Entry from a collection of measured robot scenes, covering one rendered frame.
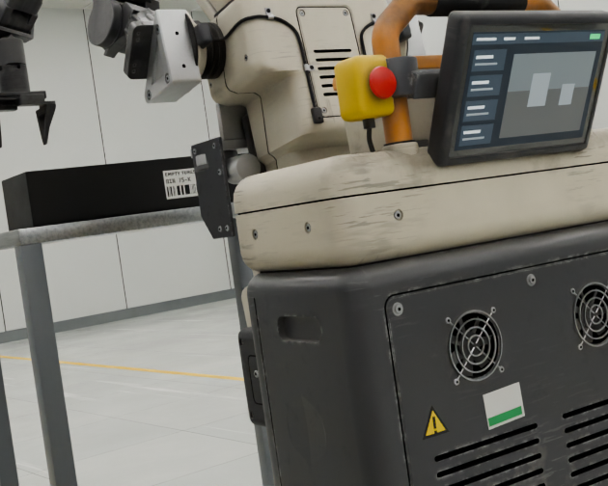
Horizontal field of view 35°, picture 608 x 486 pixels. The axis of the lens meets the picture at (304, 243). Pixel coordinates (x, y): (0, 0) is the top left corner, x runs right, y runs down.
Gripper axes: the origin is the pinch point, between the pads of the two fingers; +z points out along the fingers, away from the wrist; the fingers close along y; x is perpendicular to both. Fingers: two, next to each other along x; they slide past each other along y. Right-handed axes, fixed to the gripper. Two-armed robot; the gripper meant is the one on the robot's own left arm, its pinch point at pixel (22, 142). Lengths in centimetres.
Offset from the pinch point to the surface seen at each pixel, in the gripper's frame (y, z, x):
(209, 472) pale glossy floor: -72, 94, -89
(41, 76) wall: -246, -157, -682
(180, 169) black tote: -33.2, 7.9, -1.0
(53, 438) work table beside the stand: 5, 56, 9
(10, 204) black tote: -0.3, 10.7, -14.7
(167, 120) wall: -371, -111, -692
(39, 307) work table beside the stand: 4.5, 31.7, 9.5
